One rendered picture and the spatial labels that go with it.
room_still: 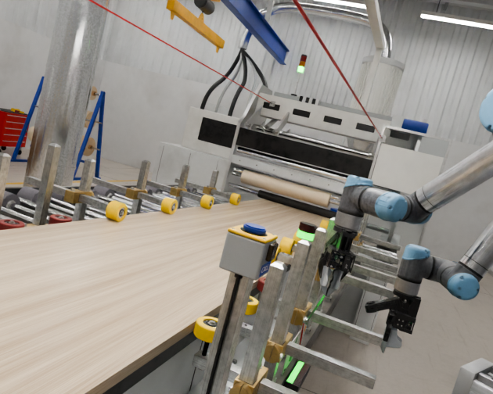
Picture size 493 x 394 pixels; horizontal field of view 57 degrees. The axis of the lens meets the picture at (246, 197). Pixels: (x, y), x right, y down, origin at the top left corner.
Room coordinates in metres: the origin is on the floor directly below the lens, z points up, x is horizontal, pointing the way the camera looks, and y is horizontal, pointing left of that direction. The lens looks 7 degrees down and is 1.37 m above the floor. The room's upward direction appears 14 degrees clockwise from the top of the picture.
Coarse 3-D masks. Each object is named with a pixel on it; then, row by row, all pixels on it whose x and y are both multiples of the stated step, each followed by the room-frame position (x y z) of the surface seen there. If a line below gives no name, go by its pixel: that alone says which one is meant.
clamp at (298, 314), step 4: (308, 304) 1.53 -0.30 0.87; (296, 308) 1.46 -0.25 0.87; (308, 308) 1.49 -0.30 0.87; (296, 312) 1.44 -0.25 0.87; (300, 312) 1.44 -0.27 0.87; (304, 312) 1.45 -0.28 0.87; (292, 316) 1.44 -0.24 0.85; (296, 316) 1.45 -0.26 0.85; (300, 316) 1.43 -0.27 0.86; (292, 320) 1.44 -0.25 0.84; (296, 320) 1.44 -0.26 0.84; (300, 320) 1.43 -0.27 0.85; (296, 324) 1.44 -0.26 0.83; (300, 324) 1.45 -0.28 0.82
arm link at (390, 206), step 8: (368, 192) 1.24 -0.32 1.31; (376, 192) 1.22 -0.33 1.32; (384, 192) 1.21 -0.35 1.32; (392, 192) 1.20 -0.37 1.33; (360, 200) 1.24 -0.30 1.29; (368, 200) 1.22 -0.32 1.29; (376, 200) 1.20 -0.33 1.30; (384, 200) 1.18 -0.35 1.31; (392, 200) 1.17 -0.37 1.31; (400, 200) 1.18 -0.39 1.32; (408, 200) 1.25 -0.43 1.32; (360, 208) 1.25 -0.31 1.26; (368, 208) 1.22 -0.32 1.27; (376, 208) 1.20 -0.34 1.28; (384, 208) 1.18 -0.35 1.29; (392, 208) 1.17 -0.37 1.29; (400, 208) 1.18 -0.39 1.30; (408, 208) 1.24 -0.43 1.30; (376, 216) 1.21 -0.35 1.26; (384, 216) 1.18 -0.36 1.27; (392, 216) 1.17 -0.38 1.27; (400, 216) 1.19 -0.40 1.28
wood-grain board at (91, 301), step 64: (0, 256) 1.18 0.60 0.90; (64, 256) 1.30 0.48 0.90; (128, 256) 1.46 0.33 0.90; (192, 256) 1.64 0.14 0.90; (0, 320) 0.86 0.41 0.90; (64, 320) 0.92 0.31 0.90; (128, 320) 1.00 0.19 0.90; (192, 320) 1.09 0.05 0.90; (0, 384) 0.67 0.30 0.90; (64, 384) 0.71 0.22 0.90
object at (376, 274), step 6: (294, 246) 2.03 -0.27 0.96; (354, 264) 1.95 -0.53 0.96; (354, 270) 1.95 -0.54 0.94; (360, 270) 1.94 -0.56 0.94; (366, 270) 1.93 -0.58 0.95; (372, 270) 1.92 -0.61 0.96; (372, 276) 1.92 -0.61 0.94; (378, 276) 1.91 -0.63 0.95; (384, 276) 1.91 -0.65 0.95; (390, 276) 1.90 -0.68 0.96; (390, 282) 1.90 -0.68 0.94
